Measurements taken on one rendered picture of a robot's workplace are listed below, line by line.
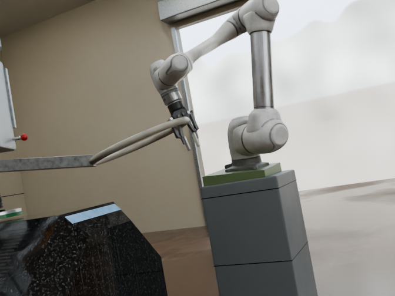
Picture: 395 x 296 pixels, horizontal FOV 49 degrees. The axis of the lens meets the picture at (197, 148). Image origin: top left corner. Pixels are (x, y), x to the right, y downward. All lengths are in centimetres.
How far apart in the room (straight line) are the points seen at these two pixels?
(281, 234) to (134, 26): 578
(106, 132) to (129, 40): 159
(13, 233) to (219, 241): 101
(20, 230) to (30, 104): 712
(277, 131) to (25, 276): 121
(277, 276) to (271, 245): 15
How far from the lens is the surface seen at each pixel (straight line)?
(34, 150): 863
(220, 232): 221
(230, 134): 227
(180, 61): 189
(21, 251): 157
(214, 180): 220
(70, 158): 196
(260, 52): 216
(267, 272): 218
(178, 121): 184
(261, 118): 208
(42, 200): 860
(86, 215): 163
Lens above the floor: 90
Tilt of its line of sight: 3 degrees up
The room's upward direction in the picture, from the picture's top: 10 degrees counter-clockwise
